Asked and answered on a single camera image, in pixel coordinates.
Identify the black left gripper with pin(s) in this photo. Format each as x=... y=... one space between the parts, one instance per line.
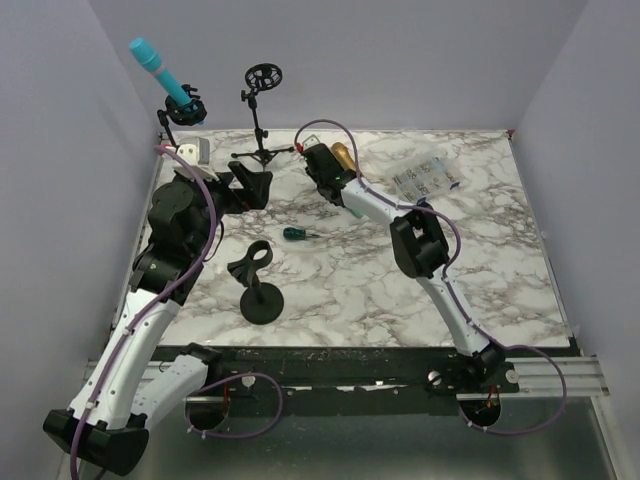
x=255 y=193

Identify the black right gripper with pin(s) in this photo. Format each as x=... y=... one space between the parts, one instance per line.
x=335 y=159

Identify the gold microphone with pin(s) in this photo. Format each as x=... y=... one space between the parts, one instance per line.
x=343 y=156

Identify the black tripod microphone stand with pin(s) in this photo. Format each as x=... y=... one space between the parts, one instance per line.
x=260 y=78

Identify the blue microphone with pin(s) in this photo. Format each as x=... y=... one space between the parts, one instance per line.
x=150 y=60

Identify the mint green microphone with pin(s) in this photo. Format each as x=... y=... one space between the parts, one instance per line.
x=356 y=213

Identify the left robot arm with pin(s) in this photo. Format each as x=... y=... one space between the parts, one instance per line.
x=109 y=421

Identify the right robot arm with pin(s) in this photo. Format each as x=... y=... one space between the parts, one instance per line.
x=420 y=251

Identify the black round base stand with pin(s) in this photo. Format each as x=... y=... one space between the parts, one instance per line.
x=190 y=114

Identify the clear plastic screw box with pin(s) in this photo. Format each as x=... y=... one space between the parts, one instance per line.
x=425 y=178

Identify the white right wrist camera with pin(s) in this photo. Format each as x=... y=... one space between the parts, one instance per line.
x=306 y=143

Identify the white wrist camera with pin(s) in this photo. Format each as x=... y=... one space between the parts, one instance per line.
x=306 y=143
x=196 y=152

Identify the green handled screwdriver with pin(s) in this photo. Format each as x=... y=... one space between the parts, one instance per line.
x=296 y=234

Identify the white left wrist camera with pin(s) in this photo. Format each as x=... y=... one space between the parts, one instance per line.
x=196 y=152

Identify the aluminium table frame rail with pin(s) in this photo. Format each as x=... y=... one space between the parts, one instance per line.
x=64 y=471

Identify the black front table rail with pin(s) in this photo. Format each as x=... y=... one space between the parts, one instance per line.
x=328 y=382

